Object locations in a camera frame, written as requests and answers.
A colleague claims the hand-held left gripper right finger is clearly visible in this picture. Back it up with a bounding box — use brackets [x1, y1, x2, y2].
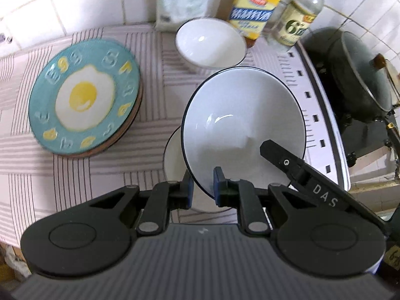
[213, 166, 323, 235]

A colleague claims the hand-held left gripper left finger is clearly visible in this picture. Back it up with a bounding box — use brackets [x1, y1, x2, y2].
[84, 170, 195, 235]

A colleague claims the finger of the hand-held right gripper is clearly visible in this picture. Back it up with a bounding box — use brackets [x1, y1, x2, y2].
[259, 139, 387, 231]

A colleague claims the white ribbed bowl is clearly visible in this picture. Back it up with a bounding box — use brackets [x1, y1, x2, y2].
[162, 125, 239, 212]
[181, 66, 309, 201]
[174, 18, 248, 73]

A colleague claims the blue fried egg plate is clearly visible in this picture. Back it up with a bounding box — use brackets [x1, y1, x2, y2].
[28, 39, 141, 156]

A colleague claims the black gas stove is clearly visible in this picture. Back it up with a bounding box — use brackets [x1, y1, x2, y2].
[299, 37, 400, 170]

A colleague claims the black pot with glass lid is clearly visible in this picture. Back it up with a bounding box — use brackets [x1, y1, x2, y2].
[301, 27, 398, 123]

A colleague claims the striped pink table cover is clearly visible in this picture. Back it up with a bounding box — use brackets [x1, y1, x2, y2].
[0, 22, 351, 258]

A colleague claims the clear vinegar bottle yellow cap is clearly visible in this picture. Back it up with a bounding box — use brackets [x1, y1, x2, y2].
[267, 0, 337, 54]

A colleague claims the yellow label cooking wine bottle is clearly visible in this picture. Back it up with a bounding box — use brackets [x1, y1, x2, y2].
[228, 0, 287, 49]

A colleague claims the white plastic seasoning bag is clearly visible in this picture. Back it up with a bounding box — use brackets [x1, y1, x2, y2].
[151, 0, 226, 32]

